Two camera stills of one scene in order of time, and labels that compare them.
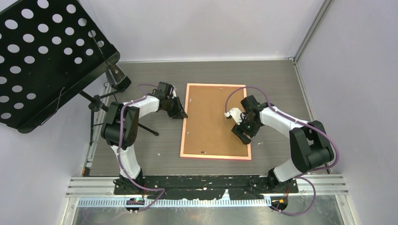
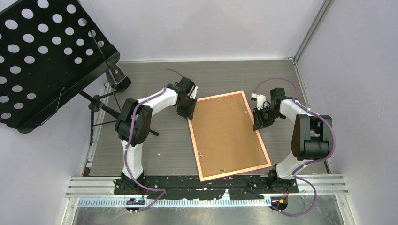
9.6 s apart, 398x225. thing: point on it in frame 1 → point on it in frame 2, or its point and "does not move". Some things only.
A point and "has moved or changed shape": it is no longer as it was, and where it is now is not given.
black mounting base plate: x=202 y=187 does not move
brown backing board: x=208 y=131 has moved or changed shape
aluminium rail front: x=103 y=186 does not move
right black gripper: x=239 y=131 → x=259 y=122
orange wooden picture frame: x=187 y=155 → x=224 y=141
